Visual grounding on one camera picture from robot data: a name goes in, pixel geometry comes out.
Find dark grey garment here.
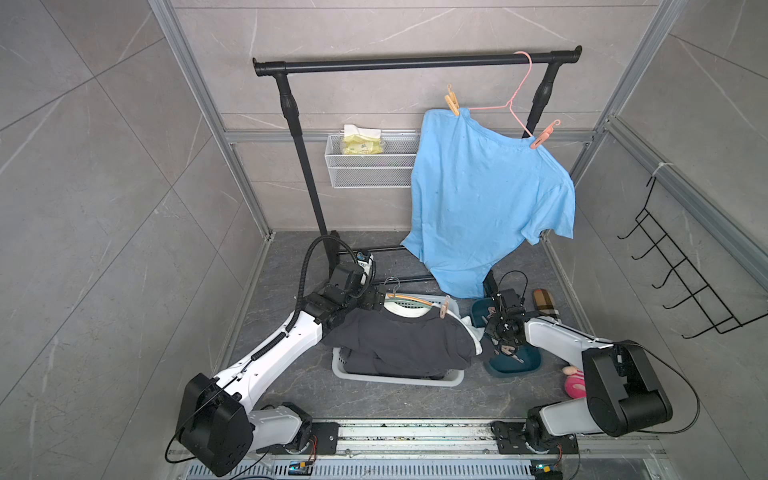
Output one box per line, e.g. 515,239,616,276
323,308,483,376

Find light blue t-shirt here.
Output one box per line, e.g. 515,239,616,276
402,109,576,299

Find yellow clothespin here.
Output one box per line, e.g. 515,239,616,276
444,84,460,116

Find pink wire hanger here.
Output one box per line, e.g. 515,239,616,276
468,50,533,137

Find green plastic hanger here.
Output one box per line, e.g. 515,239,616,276
384,298,441,317

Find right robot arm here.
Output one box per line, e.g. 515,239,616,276
483,273,673,453

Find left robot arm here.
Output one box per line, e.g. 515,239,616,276
171,235,383,477

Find clothespins in tray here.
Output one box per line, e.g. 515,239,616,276
500,345,525,364

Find orange plastic hanger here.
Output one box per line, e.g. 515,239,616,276
387,293,433,307

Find white garment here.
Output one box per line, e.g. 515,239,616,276
459,316,484,356

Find teal clothespin tray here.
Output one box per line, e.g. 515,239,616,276
470,298,542,378

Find plaid case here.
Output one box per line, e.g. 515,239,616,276
533,289,560,319

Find white laundry basket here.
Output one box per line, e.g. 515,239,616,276
332,294,465,388

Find pink plush doll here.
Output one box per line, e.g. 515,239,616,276
562,366,587,399

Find yellow tissue pack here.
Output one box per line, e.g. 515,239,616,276
341,124,383,155

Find black clothes rack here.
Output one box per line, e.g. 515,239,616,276
252,46,582,269

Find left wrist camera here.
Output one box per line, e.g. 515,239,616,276
355,250,375,272

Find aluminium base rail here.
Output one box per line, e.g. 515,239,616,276
225,419,677,479

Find black wall hook rack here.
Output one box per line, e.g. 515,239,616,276
617,176,767,340

